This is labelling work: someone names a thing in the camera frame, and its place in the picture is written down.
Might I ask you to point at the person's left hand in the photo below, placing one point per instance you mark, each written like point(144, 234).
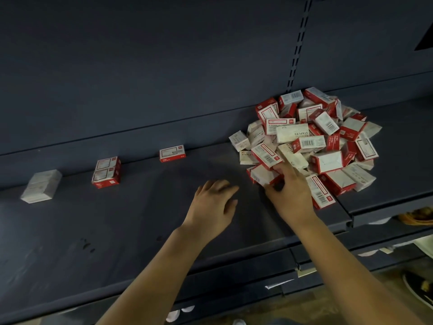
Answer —
point(211, 212)

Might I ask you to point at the pile of red white boxes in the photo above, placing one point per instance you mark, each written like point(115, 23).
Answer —
point(311, 142)

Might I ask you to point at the black shoe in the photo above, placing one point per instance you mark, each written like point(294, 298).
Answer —
point(419, 289)

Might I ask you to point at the person's left forearm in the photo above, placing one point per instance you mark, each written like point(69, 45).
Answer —
point(159, 277)

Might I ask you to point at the person's grey shoe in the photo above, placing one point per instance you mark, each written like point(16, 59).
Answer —
point(239, 322)

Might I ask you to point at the small red white box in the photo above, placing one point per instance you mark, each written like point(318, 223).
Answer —
point(105, 178)
point(172, 153)
point(108, 163)

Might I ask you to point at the dark metal shelf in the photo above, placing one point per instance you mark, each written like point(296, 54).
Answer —
point(149, 64)

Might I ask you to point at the brown packaged items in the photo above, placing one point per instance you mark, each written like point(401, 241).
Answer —
point(416, 216)

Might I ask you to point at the person's right hand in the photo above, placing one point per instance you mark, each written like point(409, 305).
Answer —
point(292, 198)

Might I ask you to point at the person's right forearm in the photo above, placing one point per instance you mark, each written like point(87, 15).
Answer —
point(355, 274)

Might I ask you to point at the white paper card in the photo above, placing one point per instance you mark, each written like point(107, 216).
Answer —
point(279, 284)

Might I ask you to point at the grey slipper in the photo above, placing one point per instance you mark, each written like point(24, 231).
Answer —
point(187, 308)
point(172, 315)

